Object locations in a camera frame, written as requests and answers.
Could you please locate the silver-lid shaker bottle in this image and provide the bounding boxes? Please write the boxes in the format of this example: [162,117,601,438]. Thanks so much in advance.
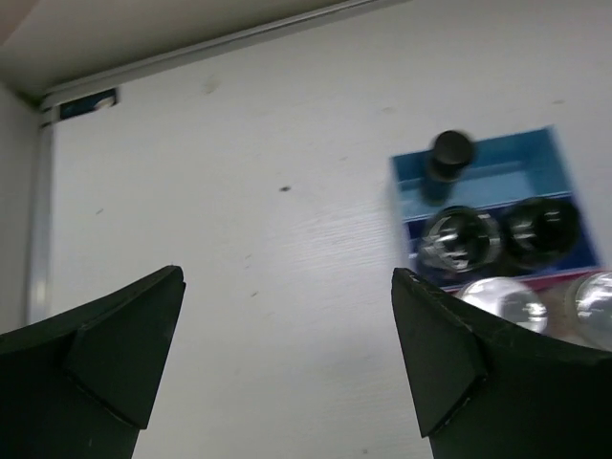
[455,277,548,333]
[564,271,611,352]

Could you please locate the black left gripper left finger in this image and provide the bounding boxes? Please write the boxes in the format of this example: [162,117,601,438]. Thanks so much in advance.
[1,266,186,459]

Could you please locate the dark blue organizer box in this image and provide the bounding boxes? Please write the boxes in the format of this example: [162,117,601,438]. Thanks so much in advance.
[397,188,601,292]

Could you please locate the light blue organizer box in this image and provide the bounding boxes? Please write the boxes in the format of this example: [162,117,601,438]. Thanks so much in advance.
[390,126,573,222]

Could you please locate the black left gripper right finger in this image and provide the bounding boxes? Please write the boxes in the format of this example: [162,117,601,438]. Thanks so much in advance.
[391,268,611,459]

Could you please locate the pink organizer box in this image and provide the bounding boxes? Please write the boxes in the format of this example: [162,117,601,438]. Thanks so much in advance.
[512,271,607,340]

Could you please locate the black-cap spice jar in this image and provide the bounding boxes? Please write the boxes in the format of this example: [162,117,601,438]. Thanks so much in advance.
[499,197,580,276]
[417,206,502,277]

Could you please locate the small black-lid pepper bottle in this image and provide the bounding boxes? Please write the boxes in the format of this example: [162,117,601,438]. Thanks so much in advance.
[421,130,476,206]

